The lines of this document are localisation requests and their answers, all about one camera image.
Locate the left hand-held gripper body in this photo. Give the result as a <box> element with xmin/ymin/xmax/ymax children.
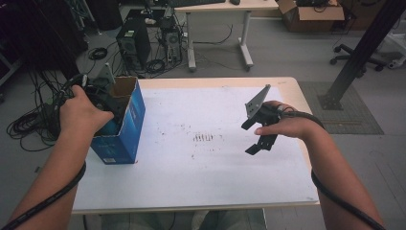
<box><xmin>83</xmin><ymin>62</ymin><xmax>129</xmax><ymax>127</ymax></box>

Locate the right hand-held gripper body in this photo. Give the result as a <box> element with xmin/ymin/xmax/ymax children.
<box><xmin>244</xmin><ymin>83</ymin><xmax>282</xmax><ymax>151</ymax></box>

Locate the blue cardboard box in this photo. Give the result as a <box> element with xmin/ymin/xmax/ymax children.
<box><xmin>89</xmin><ymin>75</ymin><xmax>147</xmax><ymax>166</ymax></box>

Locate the person's left hand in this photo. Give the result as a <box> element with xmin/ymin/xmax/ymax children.
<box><xmin>59</xmin><ymin>84</ymin><xmax>115</xmax><ymax>137</ymax></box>

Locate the person's right hand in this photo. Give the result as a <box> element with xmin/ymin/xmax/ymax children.
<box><xmin>254</xmin><ymin>100</ymin><xmax>316</xmax><ymax>141</ymax></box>

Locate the light wooden table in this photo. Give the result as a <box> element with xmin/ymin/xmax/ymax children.
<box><xmin>71</xmin><ymin>76</ymin><xmax>322</xmax><ymax>230</ymax></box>

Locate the black computer tower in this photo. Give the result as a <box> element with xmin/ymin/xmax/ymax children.
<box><xmin>115</xmin><ymin>9</ymin><xmax>167</xmax><ymax>72</ymax></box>

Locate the white table mat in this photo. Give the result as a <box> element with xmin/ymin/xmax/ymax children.
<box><xmin>72</xmin><ymin>85</ymin><xmax>321</xmax><ymax>212</ymax></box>

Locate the open silver computer tower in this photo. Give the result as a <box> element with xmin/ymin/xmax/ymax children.
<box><xmin>158</xmin><ymin>16</ymin><xmax>184</xmax><ymax>65</ymax></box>

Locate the dark curtain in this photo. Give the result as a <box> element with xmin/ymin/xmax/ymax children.
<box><xmin>0</xmin><ymin>0</ymin><xmax>124</xmax><ymax>80</ymax></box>

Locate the grey floor mat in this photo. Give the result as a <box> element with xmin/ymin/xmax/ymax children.
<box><xmin>298</xmin><ymin>80</ymin><xmax>386</xmax><ymax>135</ymax></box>

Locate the white office desk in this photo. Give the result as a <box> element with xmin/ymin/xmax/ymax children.
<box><xmin>173</xmin><ymin>0</ymin><xmax>281</xmax><ymax>73</ymax></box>

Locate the black office chair base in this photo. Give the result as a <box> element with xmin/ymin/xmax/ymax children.
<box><xmin>328</xmin><ymin>43</ymin><xmax>388</xmax><ymax>74</ymax></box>

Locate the brown cardboard box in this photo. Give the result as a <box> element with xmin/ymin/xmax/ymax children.
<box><xmin>276</xmin><ymin>0</ymin><xmax>347</xmax><ymax>34</ymax></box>

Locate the black keyboard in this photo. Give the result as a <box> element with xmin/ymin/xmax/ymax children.
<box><xmin>167</xmin><ymin>0</ymin><xmax>227</xmax><ymax>9</ymax></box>

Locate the coiled black cable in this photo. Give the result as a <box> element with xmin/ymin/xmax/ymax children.
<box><xmin>146</xmin><ymin>58</ymin><xmax>167</xmax><ymax>75</ymax></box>
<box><xmin>87</xmin><ymin>46</ymin><xmax>109</xmax><ymax>61</ymax></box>

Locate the black floor cable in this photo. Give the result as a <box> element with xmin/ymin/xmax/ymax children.
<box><xmin>192</xmin><ymin>23</ymin><xmax>235</xmax><ymax>46</ymax></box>

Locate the tangled black cable bundle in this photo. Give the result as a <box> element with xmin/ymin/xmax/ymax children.
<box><xmin>6</xmin><ymin>69</ymin><xmax>76</xmax><ymax>153</ymax></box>

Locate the black metal stand post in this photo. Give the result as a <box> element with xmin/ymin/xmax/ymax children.
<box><xmin>317</xmin><ymin>0</ymin><xmax>406</xmax><ymax>111</ymax></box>

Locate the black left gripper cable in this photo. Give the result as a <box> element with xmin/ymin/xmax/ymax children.
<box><xmin>0</xmin><ymin>73</ymin><xmax>89</xmax><ymax>230</ymax></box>

